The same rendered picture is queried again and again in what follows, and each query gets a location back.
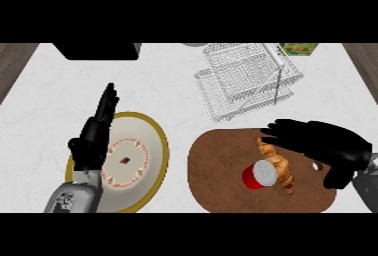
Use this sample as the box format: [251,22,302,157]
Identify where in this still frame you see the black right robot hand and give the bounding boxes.
[258,118,373,190]

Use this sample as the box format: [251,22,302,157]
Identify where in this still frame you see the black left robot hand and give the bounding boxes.
[66,82,121,173]

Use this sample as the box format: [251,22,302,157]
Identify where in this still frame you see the golden brown croissant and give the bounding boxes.
[255,136,296,196]

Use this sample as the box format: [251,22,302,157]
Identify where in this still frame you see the brown wooden cutting board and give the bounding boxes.
[186,127,339,214]

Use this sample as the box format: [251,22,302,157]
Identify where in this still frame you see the white plate with gold rim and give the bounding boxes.
[63,111,171,214]

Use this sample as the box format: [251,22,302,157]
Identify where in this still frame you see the red can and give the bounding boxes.
[240,159,279,191]

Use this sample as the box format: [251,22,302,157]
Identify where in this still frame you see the black appliance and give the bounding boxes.
[51,43,143,62]

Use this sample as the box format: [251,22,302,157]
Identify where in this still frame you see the green and yellow box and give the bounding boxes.
[277,43,320,57]

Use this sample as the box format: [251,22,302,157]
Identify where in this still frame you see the white wire tiered basket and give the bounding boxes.
[193,43,305,123]

